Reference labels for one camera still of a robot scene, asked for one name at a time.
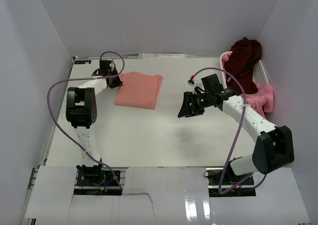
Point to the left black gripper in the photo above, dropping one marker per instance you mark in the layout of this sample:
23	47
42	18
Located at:
117	84

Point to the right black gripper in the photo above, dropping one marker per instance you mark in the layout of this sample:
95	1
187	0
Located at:
186	111

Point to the salmon pink t shirt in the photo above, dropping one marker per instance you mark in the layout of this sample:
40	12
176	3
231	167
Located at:
138	90

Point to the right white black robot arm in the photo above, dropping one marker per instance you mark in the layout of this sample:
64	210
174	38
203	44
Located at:
273	144

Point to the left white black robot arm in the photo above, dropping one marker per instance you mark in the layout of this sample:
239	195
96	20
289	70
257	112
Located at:
81	112

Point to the black label sticker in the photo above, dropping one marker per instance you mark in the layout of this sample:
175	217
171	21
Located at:
82	62

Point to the papers behind table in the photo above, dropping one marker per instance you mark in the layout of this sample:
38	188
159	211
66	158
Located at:
162	55

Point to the pink shirt in basket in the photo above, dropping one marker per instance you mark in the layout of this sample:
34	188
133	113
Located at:
262	101

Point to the dark red shirt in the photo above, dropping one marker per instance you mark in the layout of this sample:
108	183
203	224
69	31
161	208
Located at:
245	54

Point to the white plastic laundry basket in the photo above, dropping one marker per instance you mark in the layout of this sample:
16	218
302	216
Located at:
259	75

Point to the white paper sheets front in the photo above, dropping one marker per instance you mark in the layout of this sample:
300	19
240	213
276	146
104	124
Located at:
164	196

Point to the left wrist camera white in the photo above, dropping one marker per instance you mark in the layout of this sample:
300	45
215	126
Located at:
111	64

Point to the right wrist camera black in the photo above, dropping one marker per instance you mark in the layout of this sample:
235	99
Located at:
211	83

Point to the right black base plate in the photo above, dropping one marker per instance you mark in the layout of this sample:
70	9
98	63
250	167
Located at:
245	189

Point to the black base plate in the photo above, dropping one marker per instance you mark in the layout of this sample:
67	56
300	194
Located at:
245	189
103	184

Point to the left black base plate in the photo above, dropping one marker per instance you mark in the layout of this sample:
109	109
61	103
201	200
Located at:
103	184

